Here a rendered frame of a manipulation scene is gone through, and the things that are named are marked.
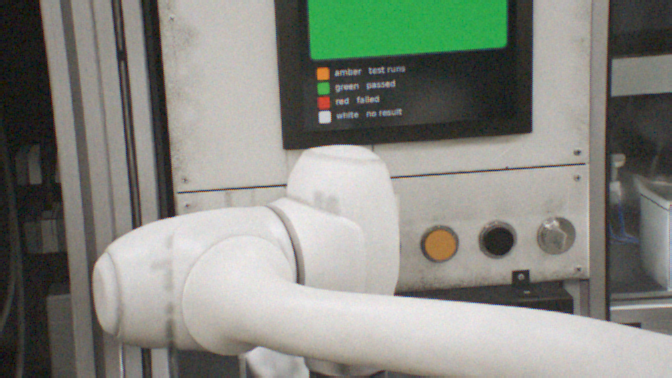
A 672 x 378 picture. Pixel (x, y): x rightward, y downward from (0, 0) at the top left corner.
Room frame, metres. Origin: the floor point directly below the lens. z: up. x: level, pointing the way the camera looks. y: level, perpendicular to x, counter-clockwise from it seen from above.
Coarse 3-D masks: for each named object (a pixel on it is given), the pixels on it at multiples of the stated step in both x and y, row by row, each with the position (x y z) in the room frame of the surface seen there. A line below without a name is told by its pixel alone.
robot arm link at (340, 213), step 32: (320, 160) 1.13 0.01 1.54; (352, 160) 1.13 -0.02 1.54; (288, 192) 1.15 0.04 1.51; (320, 192) 1.12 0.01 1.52; (352, 192) 1.12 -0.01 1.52; (384, 192) 1.14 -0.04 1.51; (288, 224) 1.10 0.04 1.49; (320, 224) 1.10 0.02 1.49; (352, 224) 1.11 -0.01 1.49; (384, 224) 1.13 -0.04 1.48; (320, 256) 1.09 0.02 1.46; (352, 256) 1.11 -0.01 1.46; (384, 256) 1.13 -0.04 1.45; (320, 288) 1.10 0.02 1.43; (352, 288) 1.11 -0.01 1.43; (384, 288) 1.13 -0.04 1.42
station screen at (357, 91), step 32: (512, 0) 1.26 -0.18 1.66; (512, 32) 1.26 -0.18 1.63; (320, 64) 1.24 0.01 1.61; (352, 64) 1.24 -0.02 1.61; (384, 64) 1.24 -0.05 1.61; (416, 64) 1.25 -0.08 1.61; (448, 64) 1.25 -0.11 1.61; (480, 64) 1.25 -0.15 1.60; (512, 64) 1.26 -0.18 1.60; (320, 96) 1.24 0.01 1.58; (352, 96) 1.24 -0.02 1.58; (384, 96) 1.24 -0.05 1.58; (416, 96) 1.25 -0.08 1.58; (448, 96) 1.25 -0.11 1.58; (480, 96) 1.25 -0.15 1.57; (512, 96) 1.26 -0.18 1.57; (320, 128) 1.24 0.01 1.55
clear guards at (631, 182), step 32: (640, 0) 1.31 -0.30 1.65; (640, 32) 1.31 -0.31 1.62; (608, 64) 1.30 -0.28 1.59; (640, 64) 1.31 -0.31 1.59; (608, 96) 1.30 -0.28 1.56; (640, 96) 1.31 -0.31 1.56; (608, 128) 1.30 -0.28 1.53; (640, 128) 1.31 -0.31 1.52; (608, 160) 1.30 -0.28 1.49; (640, 160) 1.31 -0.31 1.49; (608, 192) 1.30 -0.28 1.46; (640, 192) 1.31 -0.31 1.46; (608, 224) 1.30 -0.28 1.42; (640, 224) 1.31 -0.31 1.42; (608, 256) 1.30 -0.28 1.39; (640, 256) 1.31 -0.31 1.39; (480, 288) 1.29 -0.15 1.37; (544, 288) 1.29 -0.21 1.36; (608, 288) 1.30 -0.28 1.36; (640, 288) 1.31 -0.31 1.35; (608, 320) 1.30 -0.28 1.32; (640, 320) 1.31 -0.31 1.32; (192, 352) 1.25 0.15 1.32; (256, 352) 1.26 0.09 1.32
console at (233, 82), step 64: (192, 0) 1.25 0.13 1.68; (256, 0) 1.25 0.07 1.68; (576, 0) 1.29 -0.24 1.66; (192, 64) 1.24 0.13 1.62; (256, 64) 1.25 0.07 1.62; (576, 64) 1.29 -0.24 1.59; (192, 128) 1.24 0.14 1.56; (256, 128) 1.25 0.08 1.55; (384, 128) 1.25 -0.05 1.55; (448, 128) 1.26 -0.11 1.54; (512, 128) 1.27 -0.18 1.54; (576, 128) 1.29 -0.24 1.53; (192, 192) 1.25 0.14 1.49; (256, 192) 1.25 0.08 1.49; (448, 192) 1.27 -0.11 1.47; (512, 192) 1.28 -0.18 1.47; (576, 192) 1.29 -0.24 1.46; (448, 256) 1.26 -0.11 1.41; (512, 256) 1.28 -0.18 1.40; (576, 256) 1.29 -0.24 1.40
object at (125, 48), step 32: (96, 0) 1.24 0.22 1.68; (128, 0) 1.25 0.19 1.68; (96, 32) 1.25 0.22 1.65; (128, 32) 1.25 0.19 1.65; (128, 64) 1.25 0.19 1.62; (128, 96) 1.26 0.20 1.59; (128, 128) 1.25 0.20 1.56; (160, 128) 2.15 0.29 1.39; (128, 160) 1.25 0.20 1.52; (160, 160) 2.15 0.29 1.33; (128, 192) 1.25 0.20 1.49; (160, 192) 2.15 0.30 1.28; (128, 224) 1.25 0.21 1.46; (128, 352) 1.24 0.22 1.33; (160, 352) 1.25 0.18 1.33
